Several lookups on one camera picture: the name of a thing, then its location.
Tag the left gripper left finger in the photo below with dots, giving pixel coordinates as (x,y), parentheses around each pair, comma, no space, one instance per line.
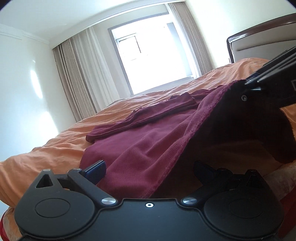
(85,181)

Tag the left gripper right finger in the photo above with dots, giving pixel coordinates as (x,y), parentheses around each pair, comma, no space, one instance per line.
(213,182)

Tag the maroon long-sleeve shirt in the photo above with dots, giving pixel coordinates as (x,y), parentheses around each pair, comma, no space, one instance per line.
(141,150)

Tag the orange duvet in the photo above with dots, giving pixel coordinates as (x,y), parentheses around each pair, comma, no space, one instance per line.
(71,143)

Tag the dark wood padded headboard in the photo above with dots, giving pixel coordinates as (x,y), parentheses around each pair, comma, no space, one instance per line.
(265,40)

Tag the beige right curtain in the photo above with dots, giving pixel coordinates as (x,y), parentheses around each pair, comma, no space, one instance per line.
(192,36)

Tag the beige curtain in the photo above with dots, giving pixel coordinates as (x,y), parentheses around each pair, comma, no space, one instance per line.
(85,75)
(192,36)

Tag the red mattress edge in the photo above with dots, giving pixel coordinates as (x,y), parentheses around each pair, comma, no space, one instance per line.
(2,230)

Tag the beige left curtain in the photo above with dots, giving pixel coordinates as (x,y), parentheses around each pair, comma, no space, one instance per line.
(85,75)

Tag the window with white frame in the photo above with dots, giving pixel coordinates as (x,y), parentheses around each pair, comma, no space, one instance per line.
(152,49)

